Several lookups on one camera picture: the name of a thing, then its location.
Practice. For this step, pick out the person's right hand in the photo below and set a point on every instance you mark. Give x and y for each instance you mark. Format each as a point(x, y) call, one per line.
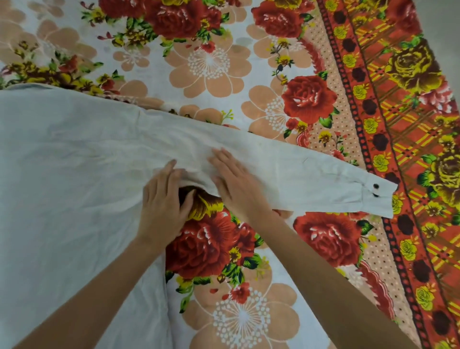
point(239, 190)

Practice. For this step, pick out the person's left hand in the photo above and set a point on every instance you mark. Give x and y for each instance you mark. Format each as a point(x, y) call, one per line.
point(161, 212)

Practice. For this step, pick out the person's left thumb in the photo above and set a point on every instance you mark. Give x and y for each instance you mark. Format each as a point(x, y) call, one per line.
point(187, 206)

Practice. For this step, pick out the person's right middle finger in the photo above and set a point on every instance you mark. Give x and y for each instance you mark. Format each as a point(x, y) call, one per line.
point(230, 161)

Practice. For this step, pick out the person's right thumb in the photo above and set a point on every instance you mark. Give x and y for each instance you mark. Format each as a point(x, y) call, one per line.
point(220, 188)

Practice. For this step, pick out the white long-sleeved shirt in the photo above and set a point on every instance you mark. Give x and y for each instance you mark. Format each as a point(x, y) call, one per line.
point(72, 179)

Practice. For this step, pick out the person's right forearm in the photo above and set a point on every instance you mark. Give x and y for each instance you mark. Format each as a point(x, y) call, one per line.
point(334, 291)

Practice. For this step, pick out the person's left forearm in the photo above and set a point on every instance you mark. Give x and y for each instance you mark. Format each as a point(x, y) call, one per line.
point(97, 302)

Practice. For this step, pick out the floral printed bedsheet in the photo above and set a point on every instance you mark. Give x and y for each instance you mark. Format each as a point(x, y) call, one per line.
point(215, 72)

